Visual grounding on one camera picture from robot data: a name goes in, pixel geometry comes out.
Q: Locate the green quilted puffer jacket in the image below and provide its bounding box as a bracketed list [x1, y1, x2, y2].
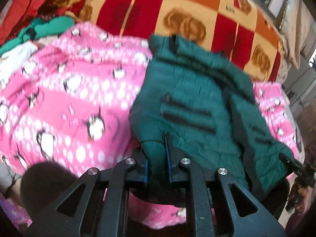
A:
[129, 35, 293, 200]

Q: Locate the beige curtain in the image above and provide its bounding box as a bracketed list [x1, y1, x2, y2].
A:
[280, 0, 315, 69]

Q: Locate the red shiny clothes pile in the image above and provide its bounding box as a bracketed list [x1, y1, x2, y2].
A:
[0, 0, 92, 46]

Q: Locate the white cream cloth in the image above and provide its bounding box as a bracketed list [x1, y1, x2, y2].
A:
[1, 35, 58, 91]

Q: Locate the orange red rose blanket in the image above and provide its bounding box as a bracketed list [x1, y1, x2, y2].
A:
[52, 0, 282, 81]

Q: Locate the pink penguin print blanket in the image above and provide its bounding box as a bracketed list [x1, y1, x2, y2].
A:
[0, 20, 301, 230]

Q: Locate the green knit garment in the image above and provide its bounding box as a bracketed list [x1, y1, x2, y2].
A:
[1, 16, 75, 55]

